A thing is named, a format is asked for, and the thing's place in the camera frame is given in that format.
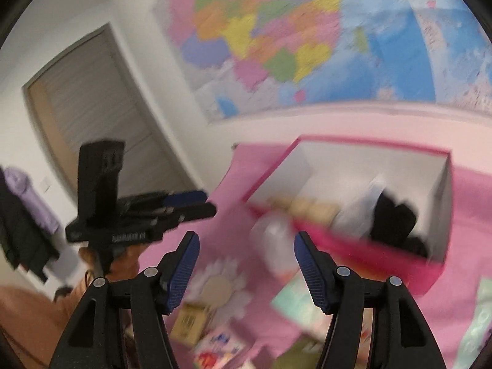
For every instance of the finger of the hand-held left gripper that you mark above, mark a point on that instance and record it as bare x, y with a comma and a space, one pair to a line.
196, 211
184, 198

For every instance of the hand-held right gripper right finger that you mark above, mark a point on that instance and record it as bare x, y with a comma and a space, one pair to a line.
311, 276

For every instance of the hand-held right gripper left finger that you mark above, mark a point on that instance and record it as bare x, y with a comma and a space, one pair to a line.
182, 273

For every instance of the pink cardboard box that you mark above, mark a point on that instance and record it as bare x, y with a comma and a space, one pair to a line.
346, 243

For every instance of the person's left forearm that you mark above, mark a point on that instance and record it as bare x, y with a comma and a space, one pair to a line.
30, 315

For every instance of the person's left hand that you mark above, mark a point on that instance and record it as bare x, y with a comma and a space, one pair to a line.
128, 255

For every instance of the pastel tissue pack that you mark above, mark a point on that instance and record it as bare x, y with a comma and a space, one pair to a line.
294, 299

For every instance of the white plastic bottle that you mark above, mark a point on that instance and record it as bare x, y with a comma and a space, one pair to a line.
275, 242

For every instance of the small brown cardboard box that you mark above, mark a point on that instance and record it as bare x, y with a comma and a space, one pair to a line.
188, 323

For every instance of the purple jacket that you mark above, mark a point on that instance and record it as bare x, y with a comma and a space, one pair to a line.
32, 196

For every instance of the beige cloth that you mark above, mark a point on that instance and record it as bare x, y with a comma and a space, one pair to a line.
307, 209

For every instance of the olive green packet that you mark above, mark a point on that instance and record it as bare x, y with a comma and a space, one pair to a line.
296, 357

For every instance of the red and white packet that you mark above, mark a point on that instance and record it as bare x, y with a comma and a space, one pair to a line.
217, 348

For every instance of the grey door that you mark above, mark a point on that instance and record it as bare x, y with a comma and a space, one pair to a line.
96, 96

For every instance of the dark jacket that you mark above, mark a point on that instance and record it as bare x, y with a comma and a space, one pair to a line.
19, 238

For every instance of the black cloth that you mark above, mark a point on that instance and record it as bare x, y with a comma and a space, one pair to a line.
396, 219

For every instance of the pink daisy printed blanket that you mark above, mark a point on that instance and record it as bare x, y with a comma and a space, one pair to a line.
472, 238

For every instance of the white light switch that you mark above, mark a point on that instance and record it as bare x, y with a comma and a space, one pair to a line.
46, 185

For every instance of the colourful wall map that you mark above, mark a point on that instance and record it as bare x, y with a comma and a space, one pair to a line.
269, 27

